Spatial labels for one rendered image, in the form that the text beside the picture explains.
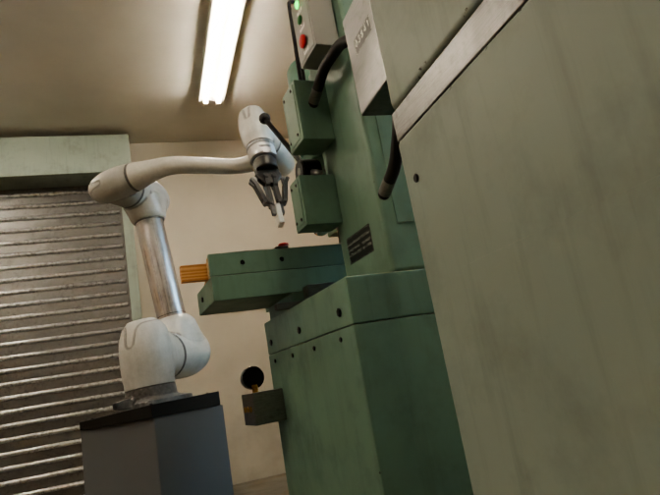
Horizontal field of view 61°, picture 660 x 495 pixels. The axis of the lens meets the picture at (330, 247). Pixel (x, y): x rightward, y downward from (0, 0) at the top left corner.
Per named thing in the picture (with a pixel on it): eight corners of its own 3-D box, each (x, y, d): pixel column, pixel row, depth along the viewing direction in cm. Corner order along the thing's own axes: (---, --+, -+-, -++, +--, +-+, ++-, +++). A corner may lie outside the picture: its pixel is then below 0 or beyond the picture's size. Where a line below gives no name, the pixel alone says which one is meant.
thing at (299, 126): (321, 155, 138) (311, 99, 141) (335, 138, 130) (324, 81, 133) (289, 155, 135) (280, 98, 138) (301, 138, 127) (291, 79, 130)
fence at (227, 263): (423, 257, 158) (419, 239, 159) (427, 256, 156) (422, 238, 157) (209, 277, 134) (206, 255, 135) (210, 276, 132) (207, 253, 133)
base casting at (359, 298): (408, 334, 171) (402, 304, 173) (540, 298, 120) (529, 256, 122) (266, 356, 153) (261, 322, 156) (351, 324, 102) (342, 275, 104)
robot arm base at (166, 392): (98, 417, 170) (95, 399, 171) (159, 405, 188) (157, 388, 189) (134, 409, 160) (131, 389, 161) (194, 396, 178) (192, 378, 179)
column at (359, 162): (431, 285, 138) (376, 28, 154) (486, 262, 118) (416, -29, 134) (349, 294, 129) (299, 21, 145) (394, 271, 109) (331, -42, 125)
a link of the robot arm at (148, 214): (150, 386, 188) (187, 381, 209) (191, 372, 184) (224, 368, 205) (104, 180, 207) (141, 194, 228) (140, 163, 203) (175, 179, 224)
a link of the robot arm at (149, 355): (111, 395, 171) (102, 324, 176) (148, 390, 188) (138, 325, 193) (156, 384, 167) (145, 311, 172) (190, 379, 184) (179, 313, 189)
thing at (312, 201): (332, 231, 136) (323, 185, 138) (343, 222, 129) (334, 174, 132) (295, 234, 132) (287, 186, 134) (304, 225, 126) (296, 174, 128)
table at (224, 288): (382, 299, 182) (379, 280, 183) (432, 277, 155) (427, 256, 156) (192, 321, 158) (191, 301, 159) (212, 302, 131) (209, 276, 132)
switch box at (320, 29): (324, 71, 133) (313, 12, 136) (341, 45, 124) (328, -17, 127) (300, 69, 130) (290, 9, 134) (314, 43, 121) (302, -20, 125)
